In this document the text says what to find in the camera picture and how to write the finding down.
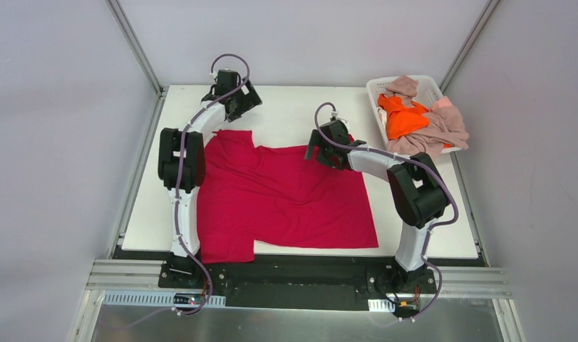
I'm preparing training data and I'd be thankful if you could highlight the red t shirt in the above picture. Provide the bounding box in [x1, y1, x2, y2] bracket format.
[197, 130, 378, 264]

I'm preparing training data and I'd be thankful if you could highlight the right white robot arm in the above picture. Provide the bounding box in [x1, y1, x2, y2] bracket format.
[305, 119, 455, 292]

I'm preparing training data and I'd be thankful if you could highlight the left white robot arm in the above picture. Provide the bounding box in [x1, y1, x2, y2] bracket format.
[158, 70, 262, 257]

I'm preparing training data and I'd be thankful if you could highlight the orange t shirt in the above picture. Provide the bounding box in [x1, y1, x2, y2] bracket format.
[377, 94, 430, 140]

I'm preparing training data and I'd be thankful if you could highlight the white plastic laundry basket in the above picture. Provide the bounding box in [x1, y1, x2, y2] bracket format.
[366, 76, 470, 158]

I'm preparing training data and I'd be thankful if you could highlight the beige pink t shirt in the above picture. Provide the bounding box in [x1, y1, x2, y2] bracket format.
[382, 76, 470, 158]

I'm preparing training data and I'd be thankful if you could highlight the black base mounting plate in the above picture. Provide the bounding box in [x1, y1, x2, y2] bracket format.
[158, 255, 440, 311]

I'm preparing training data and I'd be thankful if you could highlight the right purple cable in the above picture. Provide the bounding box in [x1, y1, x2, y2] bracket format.
[314, 102, 460, 322]

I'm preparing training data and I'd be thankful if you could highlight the purple cable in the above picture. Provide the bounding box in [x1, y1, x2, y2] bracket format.
[174, 53, 251, 317]
[314, 102, 460, 322]

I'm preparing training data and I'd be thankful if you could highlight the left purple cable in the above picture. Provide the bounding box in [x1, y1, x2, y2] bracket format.
[174, 53, 251, 317]

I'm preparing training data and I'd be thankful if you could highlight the aluminium frame rail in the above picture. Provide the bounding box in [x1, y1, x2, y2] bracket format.
[87, 259, 512, 299]

